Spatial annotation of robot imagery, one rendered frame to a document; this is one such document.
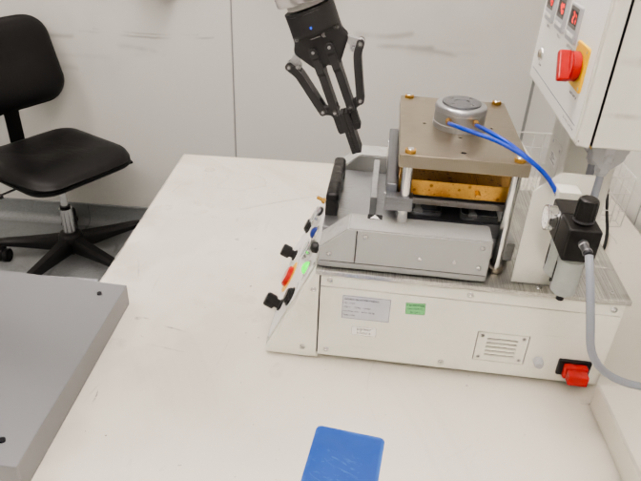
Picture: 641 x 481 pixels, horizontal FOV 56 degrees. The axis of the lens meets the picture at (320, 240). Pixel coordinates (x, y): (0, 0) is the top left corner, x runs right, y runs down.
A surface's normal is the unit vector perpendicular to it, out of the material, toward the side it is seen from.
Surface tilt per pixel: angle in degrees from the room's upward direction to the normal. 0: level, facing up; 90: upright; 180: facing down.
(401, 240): 90
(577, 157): 90
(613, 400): 0
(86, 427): 0
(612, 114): 90
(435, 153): 0
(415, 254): 90
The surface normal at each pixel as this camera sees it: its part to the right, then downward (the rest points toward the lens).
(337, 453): 0.04, -0.86
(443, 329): -0.12, 0.51
